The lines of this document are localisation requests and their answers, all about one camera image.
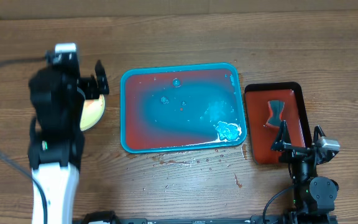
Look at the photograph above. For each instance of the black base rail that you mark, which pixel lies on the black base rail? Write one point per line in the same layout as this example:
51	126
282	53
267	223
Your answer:
106	217

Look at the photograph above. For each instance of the yellow-green plate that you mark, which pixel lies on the yellow-green plate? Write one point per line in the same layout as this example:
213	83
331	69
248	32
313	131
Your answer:
92	112

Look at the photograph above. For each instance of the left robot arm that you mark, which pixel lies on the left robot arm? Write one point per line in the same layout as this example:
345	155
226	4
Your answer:
66	104

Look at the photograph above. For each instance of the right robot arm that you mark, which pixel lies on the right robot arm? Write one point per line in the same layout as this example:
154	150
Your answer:
313	195

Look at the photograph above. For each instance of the red and black sponge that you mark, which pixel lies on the red and black sponge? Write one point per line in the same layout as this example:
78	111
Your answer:
275	108

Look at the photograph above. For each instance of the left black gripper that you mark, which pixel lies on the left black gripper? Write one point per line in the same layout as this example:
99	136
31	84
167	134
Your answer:
87	86

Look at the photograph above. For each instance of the teal plastic tray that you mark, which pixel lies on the teal plastic tray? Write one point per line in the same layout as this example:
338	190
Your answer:
181	108

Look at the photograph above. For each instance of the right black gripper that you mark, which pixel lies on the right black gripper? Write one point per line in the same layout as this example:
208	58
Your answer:
295	154

